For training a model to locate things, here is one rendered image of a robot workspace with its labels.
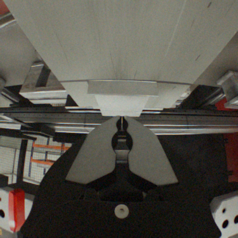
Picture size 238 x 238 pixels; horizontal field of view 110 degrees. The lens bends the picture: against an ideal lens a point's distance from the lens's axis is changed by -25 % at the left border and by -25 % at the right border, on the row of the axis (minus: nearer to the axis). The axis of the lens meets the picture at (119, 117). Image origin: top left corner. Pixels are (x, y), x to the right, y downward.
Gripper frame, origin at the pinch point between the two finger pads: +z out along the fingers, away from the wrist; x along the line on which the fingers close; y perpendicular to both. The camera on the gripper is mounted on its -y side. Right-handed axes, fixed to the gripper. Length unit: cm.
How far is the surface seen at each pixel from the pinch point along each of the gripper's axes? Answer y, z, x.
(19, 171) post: 81, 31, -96
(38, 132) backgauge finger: 20.0, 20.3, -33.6
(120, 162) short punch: 10.2, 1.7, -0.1
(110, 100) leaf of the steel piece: 0.8, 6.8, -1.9
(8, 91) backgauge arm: 5, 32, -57
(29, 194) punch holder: 13.7, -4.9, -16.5
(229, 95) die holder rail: 1.0, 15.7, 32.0
